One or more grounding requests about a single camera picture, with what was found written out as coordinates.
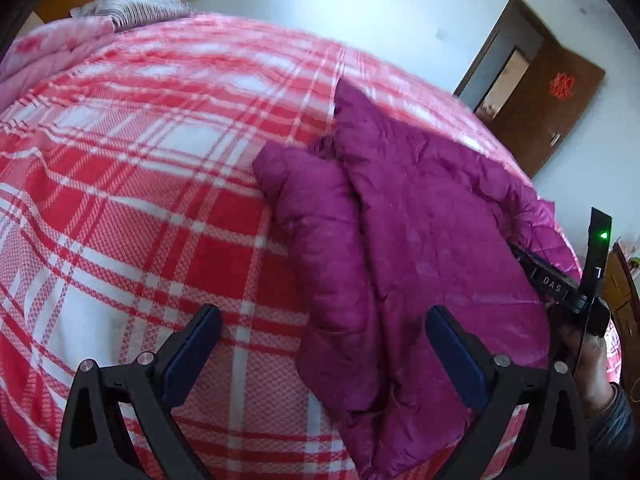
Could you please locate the striped floral pillow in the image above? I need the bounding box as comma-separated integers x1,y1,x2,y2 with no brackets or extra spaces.
70,0,197,29

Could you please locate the magenta puffer jacket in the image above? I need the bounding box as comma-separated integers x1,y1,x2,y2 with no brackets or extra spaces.
252,80,586,480

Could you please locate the dark door frame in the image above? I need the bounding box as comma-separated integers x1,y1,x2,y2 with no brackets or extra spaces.
452,0,556,116

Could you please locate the pink floral quilt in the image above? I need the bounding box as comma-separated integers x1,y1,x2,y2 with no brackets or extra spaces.
0,15,117,97

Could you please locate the person's right hand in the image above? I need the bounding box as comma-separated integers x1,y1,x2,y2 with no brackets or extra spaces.
544,296,622,413

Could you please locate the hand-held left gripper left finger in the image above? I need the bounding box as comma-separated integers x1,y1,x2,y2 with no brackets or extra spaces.
57,304,222,480

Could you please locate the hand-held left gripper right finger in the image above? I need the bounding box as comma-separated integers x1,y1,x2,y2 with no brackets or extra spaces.
425,305,591,480

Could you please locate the red plaid bed sheet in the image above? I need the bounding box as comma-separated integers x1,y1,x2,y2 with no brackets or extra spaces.
0,10,626,480

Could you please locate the person's right forearm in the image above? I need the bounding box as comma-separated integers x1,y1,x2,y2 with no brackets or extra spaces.
582,382,637,458

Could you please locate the red door ornament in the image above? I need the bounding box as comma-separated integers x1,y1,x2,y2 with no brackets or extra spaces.
548,72,575,101

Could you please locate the wooden cabinet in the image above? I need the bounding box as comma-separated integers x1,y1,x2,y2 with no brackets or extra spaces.
600,241,640,366

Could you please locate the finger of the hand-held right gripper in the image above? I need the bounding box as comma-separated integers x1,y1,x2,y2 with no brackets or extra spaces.
506,241,551,281

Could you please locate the brown wooden door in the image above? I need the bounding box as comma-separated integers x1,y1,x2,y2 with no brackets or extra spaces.
492,40,607,179

